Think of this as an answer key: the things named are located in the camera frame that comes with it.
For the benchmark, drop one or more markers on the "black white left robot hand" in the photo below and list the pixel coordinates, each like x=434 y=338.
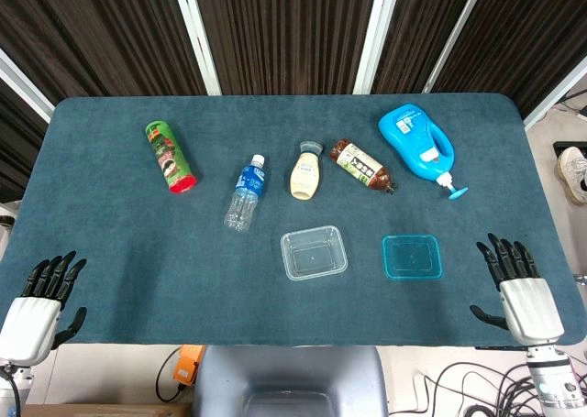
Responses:
x=27 y=325

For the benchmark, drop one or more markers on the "blue detergent pump bottle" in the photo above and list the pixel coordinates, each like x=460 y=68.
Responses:
x=413 y=142

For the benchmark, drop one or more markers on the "orange box device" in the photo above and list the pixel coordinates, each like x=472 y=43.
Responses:
x=188 y=364

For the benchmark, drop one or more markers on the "dark ribbed partition panel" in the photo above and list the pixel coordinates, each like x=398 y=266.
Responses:
x=422 y=32
x=284 y=32
x=518 y=36
x=91 y=32

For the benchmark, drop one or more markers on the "white sneaker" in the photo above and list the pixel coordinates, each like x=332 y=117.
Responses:
x=573 y=174

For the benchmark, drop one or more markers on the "clear plastic container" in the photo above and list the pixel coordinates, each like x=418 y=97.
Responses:
x=314 y=253

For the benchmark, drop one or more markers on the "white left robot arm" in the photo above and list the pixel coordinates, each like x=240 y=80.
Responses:
x=9 y=385

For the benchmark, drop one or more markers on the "black flat floor object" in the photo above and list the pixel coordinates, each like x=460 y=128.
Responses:
x=566 y=146

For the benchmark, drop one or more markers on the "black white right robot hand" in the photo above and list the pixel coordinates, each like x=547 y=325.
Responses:
x=532 y=309

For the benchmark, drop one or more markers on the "brown tea bottle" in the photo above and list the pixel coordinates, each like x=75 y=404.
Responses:
x=362 y=165

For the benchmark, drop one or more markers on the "blue container lid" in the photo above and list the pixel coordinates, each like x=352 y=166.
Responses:
x=413 y=257

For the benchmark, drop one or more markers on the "teal table cloth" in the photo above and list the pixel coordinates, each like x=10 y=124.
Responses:
x=114 y=252

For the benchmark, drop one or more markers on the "green chip can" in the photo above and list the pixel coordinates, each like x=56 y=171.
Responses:
x=169 y=158

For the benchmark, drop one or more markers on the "brown cardboard box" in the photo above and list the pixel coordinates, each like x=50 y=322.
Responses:
x=105 y=410

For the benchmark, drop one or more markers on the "grey robot torso shell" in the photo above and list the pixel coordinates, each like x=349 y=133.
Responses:
x=289 y=371

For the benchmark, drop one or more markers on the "clear water bottle blue label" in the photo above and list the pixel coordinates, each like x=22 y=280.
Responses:
x=247 y=188

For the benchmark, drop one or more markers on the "cream squeeze sauce bottle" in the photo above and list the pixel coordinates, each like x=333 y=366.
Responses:
x=305 y=174

